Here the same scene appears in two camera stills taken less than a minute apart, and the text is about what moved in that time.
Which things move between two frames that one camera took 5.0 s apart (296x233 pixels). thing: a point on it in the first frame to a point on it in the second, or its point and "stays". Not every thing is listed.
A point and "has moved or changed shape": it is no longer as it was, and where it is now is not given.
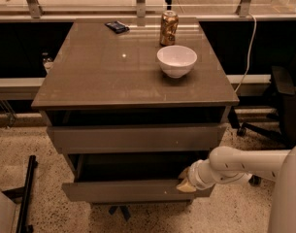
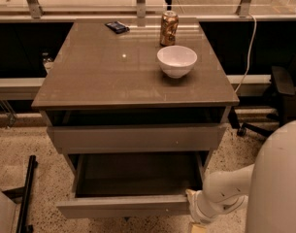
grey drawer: x=141 y=177 has moved or changed shape
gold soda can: x=169 y=28 stays
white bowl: x=177 y=61 stays
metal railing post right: x=243 y=8 stays
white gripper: x=195 y=176 to x=197 y=206
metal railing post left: x=32 y=1 stays
